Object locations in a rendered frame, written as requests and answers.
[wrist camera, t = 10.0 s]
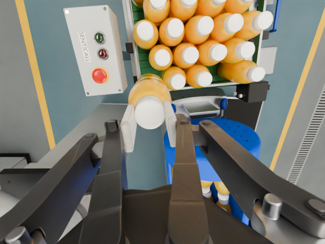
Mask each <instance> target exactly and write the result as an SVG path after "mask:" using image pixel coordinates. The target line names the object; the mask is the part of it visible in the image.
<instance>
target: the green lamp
mask: <svg viewBox="0 0 325 244"><path fill-rule="evenodd" d="M94 38H95V40H96V42H98V43H102V42H103V41H104V36H103V34H101V33H99V32H98V33H96V34H95V36H94Z"/></svg>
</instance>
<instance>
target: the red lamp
mask: <svg viewBox="0 0 325 244"><path fill-rule="evenodd" d="M98 56H99V57H100V58H101V59H105V58H106V57H107V52H106V50H104V49H100V50H99V51H98Z"/></svg>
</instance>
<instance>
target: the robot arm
mask: <svg viewBox="0 0 325 244"><path fill-rule="evenodd" d="M164 110H165V122H166V127H167V132H168V137H169V141H170V146H171V147H175V148H176V149H175V163H174V164H173V175H172V184H167V185H163V186H160V187H157V188H154V189H151V190H139V189H128V182H127V171H126V160H125V152H127V153H130V152H133V148H134V141H135V134H136V127H137V122H136V120H135V116H134V112H135V110H134V105H133V104H128V106H127V108H126V111H125V114H124V116H123V119H122V120H120V121H118V120H109V121H106V122H105V123H104V126H105V130H106V133H105V135H104V136H100V137H98V135H97V133H88V134H86V135H84V136H82V137H81V138H80V139H79V140H78V142H76V143H75V144H74V145H73V147H72V148H71V149H70V150H69V151H68V152H67V153H66V154H65V155H64V156H63V157H62V158H61V159H60V160H59V161H58V162H57V163H56V164H55V165H54V166H53V167H52V168H51V169H50V170H49V171H48V172H47V173H46V174H45V175H44V176H43V177H42V178H41V179H40V180H39V181H38V182H37V183H36V185H35V186H34V187H33V188H32V189H31V190H30V191H29V192H27V193H26V194H25V196H24V197H23V198H22V199H19V198H18V197H16V196H14V195H12V194H9V193H7V192H5V191H3V190H0V244H325V200H323V199H321V198H319V197H317V196H315V195H314V194H312V193H310V192H308V191H306V190H304V189H302V188H300V187H299V186H297V185H295V184H293V183H291V182H289V181H287V180H285V179H284V178H282V177H280V176H278V175H276V174H275V173H274V172H273V171H272V170H270V169H269V168H268V167H267V166H266V165H264V164H263V163H262V162H261V161H260V160H258V159H257V158H256V157H255V156H254V155H252V154H251V153H250V152H249V151H248V150H246V149H245V148H244V147H243V146H242V145H240V144H239V143H238V142H237V141H236V140H234V139H233V138H232V137H231V136H230V135H228V134H227V133H226V132H225V131H223V130H222V129H221V128H220V127H219V126H217V125H216V124H215V123H214V122H213V121H210V120H203V121H200V122H199V125H193V124H191V121H189V120H187V119H186V117H185V115H184V114H182V113H180V114H175V113H174V111H173V108H172V106H171V103H170V101H169V100H165V101H164ZM195 145H197V146H199V148H200V150H201V151H202V153H203V154H204V156H205V157H206V159H207V160H208V162H209V163H210V164H211V166H212V167H213V169H214V170H215V172H216V173H217V175H218V176H219V178H220V179H221V181H222V182H223V184H224V185H225V187H226V188H227V189H228V191H229V192H230V194H231V195H232V197H233V198H234V200H235V201H236V203H237V204H238V206H239V207H240V208H241V210H242V211H243V213H244V214H245V215H246V217H247V218H248V219H249V220H250V221H251V226H252V228H251V227H249V226H248V225H246V224H245V223H243V222H242V221H240V220H239V219H237V218H236V217H234V216H233V215H231V214H230V213H228V212H227V211H226V210H224V209H223V208H221V207H220V206H218V205H217V204H215V203H214V202H212V201H211V200H209V199H208V198H206V197H205V196H203V192H202V186H201V180H200V173H199V167H198V163H197V161H196V155H195V148H194V146H195ZM124 148H125V149H124ZM124 150H125V151H124ZM99 167H100V171H99V175H96V176H95V174H96V172H97V171H98V169H99ZM94 176H95V178H94ZM93 178H94V183H93V188H92V193H91V192H88V193H86V191H87V189H88V187H89V185H90V183H91V181H92V180H93Z"/></svg>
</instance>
